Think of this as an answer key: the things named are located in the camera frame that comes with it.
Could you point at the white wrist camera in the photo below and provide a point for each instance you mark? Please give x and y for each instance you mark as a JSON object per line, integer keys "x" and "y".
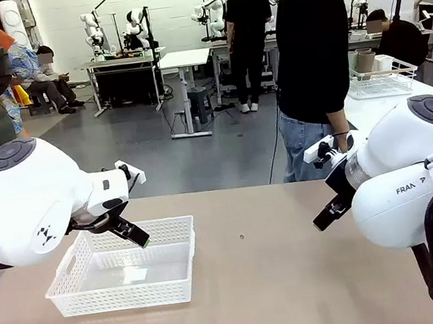
{"x": 134, "y": 174}
{"x": 315, "y": 153}

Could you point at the long white workbench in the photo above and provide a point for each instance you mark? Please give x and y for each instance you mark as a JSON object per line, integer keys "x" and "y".
{"x": 221, "y": 49}

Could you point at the blue patterned cloth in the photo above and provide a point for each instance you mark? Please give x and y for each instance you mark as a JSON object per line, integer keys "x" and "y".
{"x": 23, "y": 59}

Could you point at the person in black sweater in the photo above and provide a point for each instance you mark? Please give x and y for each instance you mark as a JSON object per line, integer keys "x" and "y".
{"x": 304, "y": 38}

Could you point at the desk with black cabinet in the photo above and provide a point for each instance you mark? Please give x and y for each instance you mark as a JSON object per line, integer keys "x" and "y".
{"x": 126, "y": 86}

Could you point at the white cup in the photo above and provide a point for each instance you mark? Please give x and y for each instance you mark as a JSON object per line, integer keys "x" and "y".
{"x": 382, "y": 64}

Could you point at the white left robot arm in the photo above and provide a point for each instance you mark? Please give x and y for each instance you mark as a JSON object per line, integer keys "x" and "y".
{"x": 24, "y": 187}

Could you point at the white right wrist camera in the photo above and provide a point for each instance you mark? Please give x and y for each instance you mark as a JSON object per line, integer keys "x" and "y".
{"x": 315, "y": 153}

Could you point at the collaborator bare forearm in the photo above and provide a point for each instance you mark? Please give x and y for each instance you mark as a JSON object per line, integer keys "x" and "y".
{"x": 338, "y": 122}

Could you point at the white sticker in basket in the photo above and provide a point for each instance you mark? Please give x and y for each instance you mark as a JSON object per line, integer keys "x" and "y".
{"x": 135, "y": 275}

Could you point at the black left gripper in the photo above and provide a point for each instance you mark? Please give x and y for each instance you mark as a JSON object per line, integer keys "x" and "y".
{"x": 101, "y": 223}

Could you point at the grey plastic stool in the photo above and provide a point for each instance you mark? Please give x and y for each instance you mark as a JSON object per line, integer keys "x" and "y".
{"x": 199, "y": 104}

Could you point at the seated person in black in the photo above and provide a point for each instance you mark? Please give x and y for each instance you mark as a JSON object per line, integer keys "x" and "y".
{"x": 400, "y": 42}

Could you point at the pale green cup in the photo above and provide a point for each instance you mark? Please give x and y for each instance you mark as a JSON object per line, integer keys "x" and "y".
{"x": 353, "y": 62}

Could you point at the yellow object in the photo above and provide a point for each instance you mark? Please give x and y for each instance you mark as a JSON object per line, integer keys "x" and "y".
{"x": 23, "y": 95}

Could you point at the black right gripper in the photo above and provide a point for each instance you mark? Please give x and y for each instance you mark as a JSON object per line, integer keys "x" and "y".
{"x": 340, "y": 179}

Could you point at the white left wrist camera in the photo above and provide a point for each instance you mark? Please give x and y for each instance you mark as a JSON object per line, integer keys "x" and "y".
{"x": 134, "y": 174}

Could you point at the person in black t-shirt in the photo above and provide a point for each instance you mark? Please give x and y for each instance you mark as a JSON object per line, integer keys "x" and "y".
{"x": 245, "y": 18}

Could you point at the collaborator hand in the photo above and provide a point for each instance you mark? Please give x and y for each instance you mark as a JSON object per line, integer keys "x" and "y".
{"x": 342, "y": 144}

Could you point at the white side table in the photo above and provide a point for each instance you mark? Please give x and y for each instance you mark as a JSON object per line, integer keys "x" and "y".
{"x": 361, "y": 111}

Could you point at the white height-adjustable desk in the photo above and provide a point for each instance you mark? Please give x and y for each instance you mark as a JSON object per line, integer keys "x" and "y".
{"x": 183, "y": 58}

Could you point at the white perforated plastic basket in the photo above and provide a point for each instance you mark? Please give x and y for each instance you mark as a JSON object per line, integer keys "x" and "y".
{"x": 118, "y": 295}

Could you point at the seated person in grey clothes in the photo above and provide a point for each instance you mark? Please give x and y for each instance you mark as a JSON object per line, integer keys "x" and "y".
{"x": 46, "y": 78}

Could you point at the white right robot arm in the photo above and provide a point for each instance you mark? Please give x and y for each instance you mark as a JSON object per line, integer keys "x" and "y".
{"x": 397, "y": 138}

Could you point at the white standing air conditioner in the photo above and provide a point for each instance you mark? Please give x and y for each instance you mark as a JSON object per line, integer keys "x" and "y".
{"x": 15, "y": 24}

